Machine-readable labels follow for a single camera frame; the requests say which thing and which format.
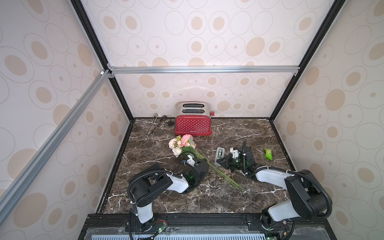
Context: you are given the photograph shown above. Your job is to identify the black vertical frame post left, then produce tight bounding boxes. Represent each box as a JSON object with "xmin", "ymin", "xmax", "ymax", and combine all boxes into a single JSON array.
[{"xmin": 70, "ymin": 0, "xmax": 135, "ymax": 121}]

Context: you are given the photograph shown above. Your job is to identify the aluminium rail left wall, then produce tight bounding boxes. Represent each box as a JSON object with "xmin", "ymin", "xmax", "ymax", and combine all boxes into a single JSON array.
[{"xmin": 1, "ymin": 69, "xmax": 112, "ymax": 224}]

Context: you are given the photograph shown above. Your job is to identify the metal kitchen tongs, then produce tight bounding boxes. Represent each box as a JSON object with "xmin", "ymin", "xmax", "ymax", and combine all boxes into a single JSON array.
[{"xmin": 147, "ymin": 113, "xmax": 168, "ymax": 135}]

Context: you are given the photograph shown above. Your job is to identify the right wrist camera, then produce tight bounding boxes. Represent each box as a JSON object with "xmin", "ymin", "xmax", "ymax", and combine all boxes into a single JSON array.
[{"xmin": 230, "ymin": 148, "xmax": 240, "ymax": 160}]

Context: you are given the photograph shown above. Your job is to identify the horizontal aluminium rail back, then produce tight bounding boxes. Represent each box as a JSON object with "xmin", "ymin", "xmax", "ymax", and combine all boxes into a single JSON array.
[{"xmin": 110, "ymin": 66, "xmax": 300, "ymax": 75}]

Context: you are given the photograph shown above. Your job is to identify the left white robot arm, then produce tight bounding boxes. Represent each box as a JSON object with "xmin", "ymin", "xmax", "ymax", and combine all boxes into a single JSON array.
[{"xmin": 127, "ymin": 161, "xmax": 209, "ymax": 225}]

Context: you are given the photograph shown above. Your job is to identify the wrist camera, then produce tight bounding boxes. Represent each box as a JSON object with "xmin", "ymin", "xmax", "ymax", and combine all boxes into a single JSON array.
[
  {"xmin": 183, "ymin": 155, "xmax": 197, "ymax": 168},
  {"xmin": 230, "ymin": 148, "xmax": 240, "ymax": 160}
]

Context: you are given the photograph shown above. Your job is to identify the black vertical frame post right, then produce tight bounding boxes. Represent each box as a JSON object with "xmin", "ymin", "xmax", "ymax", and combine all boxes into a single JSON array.
[{"xmin": 270, "ymin": 0, "xmax": 346, "ymax": 124}]

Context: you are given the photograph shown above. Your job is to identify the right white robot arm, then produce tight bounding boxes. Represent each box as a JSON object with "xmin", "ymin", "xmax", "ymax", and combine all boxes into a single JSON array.
[{"xmin": 215, "ymin": 145, "xmax": 333, "ymax": 226}]

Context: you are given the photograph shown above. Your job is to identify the black vertical frame post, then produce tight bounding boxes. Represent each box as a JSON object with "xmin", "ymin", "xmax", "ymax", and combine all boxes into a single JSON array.
[
  {"xmin": 70, "ymin": 0, "xmax": 135, "ymax": 121},
  {"xmin": 270, "ymin": 0, "xmax": 346, "ymax": 124}
]

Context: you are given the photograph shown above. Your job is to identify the green snack packet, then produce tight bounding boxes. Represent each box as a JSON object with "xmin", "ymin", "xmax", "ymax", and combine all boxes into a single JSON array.
[{"xmin": 265, "ymin": 149, "xmax": 273, "ymax": 161}]

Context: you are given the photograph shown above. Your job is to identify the red polka dot toaster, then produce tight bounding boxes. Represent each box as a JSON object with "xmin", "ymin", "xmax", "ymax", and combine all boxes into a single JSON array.
[{"xmin": 175, "ymin": 102, "xmax": 215, "ymax": 136}]

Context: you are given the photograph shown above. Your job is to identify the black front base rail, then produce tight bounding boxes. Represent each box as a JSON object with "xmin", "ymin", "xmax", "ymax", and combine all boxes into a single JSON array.
[{"xmin": 79, "ymin": 213, "xmax": 336, "ymax": 240}]

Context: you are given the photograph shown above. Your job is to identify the pink artificial flower bouquet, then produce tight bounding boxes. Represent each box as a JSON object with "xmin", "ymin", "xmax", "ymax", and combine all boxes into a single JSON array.
[{"xmin": 169, "ymin": 135, "xmax": 244, "ymax": 190}]

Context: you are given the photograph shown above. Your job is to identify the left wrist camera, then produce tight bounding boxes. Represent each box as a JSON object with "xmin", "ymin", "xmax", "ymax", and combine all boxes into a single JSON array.
[{"xmin": 183, "ymin": 155, "xmax": 197, "ymax": 168}]

